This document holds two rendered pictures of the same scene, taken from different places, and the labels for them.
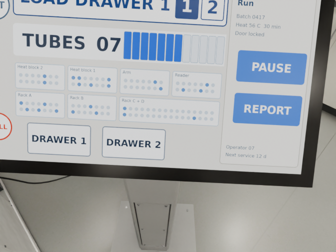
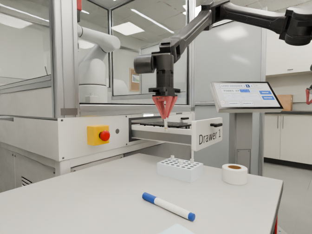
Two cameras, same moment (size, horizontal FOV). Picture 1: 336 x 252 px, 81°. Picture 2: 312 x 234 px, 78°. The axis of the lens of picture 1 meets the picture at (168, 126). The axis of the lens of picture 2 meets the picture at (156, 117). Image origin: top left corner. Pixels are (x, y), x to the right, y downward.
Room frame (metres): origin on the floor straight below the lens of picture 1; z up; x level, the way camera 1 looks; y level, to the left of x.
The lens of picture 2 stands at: (-1.29, 0.86, 0.98)
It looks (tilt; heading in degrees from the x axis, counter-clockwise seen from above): 3 degrees down; 357
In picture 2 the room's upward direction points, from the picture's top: straight up
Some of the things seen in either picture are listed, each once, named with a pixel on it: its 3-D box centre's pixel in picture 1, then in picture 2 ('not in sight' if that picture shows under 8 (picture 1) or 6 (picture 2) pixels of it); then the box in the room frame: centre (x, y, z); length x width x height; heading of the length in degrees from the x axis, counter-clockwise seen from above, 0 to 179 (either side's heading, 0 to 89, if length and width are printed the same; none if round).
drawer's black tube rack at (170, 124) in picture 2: not in sight; (169, 129); (-0.37, 0.75, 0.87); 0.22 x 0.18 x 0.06; 50
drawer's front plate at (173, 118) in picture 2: not in sight; (180, 123); (-0.06, 0.63, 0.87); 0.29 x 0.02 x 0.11; 140
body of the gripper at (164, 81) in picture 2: not in sight; (165, 82); (-0.66, 0.80, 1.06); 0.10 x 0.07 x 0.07; 141
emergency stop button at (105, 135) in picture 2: not in sight; (104, 135); (-0.58, 1.01, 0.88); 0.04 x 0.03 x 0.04; 140
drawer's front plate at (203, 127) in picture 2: not in sight; (209, 132); (-0.50, 0.59, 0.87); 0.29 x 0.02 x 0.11; 140
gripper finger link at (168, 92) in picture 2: not in sight; (163, 104); (-0.67, 0.80, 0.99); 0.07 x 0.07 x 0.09; 51
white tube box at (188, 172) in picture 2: not in sight; (179, 168); (-0.69, 0.75, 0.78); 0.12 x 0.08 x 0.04; 49
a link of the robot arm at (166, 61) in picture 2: not in sight; (163, 64); (-0.66, 0.80, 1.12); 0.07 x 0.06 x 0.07; 72
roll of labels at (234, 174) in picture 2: not in sight; (234, 173); (-0.75, 0.60, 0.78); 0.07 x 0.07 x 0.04
